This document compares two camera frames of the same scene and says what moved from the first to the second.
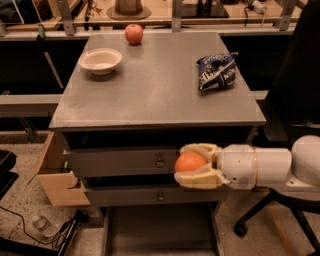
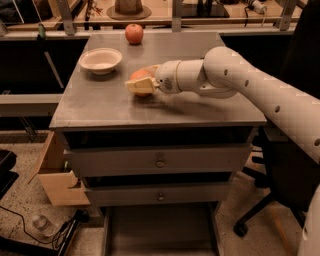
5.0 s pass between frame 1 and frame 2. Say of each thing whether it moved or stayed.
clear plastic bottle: stayed
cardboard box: stayed
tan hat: stayed
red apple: stayed
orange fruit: moved
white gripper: moved
